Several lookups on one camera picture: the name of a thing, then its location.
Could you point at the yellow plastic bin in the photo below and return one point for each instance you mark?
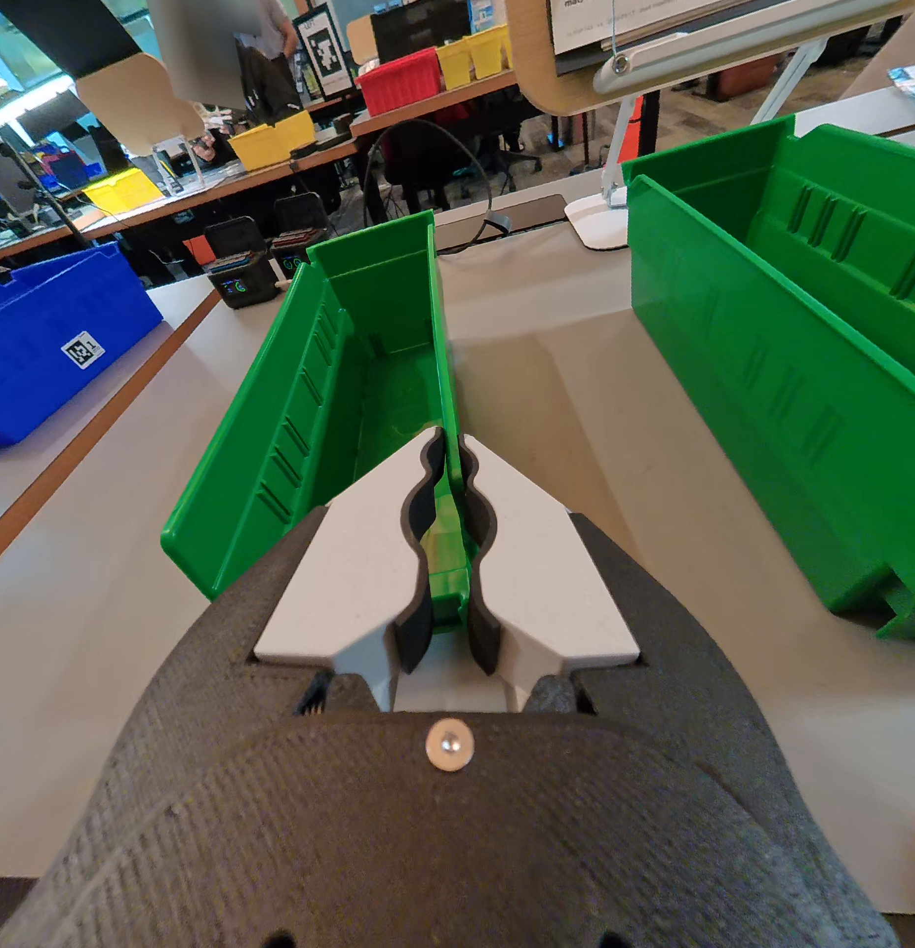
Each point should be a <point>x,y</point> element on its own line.
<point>124,191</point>
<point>272,144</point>

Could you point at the black monitor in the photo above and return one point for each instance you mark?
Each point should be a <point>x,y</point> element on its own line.
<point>420,29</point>

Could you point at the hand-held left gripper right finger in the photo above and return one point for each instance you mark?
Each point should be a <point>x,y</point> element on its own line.
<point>553,592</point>

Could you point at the wooden document stand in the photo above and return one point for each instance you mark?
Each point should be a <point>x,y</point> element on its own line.
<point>139,104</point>
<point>531,59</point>

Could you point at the green plastic bin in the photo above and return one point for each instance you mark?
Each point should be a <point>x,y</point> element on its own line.
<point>835,244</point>
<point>383,311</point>

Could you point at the black office chair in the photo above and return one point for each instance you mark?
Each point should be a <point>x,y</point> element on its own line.
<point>516,141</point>
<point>420,170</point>

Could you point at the orange traffic cone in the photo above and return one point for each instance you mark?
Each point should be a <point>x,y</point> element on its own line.
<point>633,137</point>

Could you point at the black-and-white tag sign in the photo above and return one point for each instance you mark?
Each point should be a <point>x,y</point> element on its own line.
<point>328,52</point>

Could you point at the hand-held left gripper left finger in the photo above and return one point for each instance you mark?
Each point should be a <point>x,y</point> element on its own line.
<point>339,585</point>

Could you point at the printed paper sheets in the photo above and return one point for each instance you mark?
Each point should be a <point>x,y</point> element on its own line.
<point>913,83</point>

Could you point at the blue bin with tag label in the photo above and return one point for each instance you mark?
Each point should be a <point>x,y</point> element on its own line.
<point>57,333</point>

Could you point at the black battery charger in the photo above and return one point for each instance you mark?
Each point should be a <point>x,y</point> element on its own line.
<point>242,285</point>
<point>294,252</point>

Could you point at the red plastic bin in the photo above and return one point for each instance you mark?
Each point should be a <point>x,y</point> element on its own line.
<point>398,85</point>

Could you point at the small yellow bin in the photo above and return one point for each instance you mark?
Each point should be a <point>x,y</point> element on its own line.
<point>453,67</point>
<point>490,53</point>

